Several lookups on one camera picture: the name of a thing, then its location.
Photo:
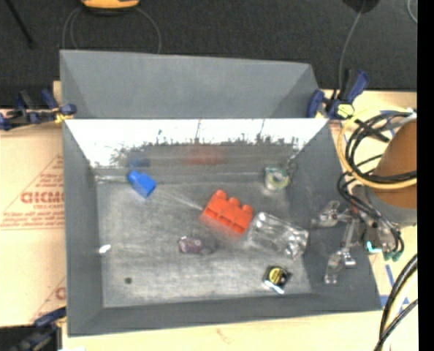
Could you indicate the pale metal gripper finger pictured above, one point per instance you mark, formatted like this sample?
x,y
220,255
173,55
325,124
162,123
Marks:
x,y
327,215
337,264

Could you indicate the small purple toy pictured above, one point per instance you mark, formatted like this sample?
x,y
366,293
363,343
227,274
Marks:
x,y
190,244

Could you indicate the green and white tape roll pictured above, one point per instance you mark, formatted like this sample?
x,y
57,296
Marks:
x,y
276,177

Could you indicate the blue toy brick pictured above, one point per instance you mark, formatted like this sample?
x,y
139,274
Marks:
x,y
142,183

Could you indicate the brown cardboard board, red print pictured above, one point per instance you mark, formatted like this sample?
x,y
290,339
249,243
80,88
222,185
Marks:
x,y
27,232

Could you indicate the clear plastic block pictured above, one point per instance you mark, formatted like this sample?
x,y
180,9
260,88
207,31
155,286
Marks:
x,y
277,234

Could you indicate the orange toy brick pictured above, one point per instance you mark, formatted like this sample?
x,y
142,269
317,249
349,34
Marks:
x,y
227,212

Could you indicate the grey metal bin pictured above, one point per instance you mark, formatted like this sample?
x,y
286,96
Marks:
x,y
187,203

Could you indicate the yellow and black tape measure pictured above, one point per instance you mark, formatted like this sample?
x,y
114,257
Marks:
x,y
276,277

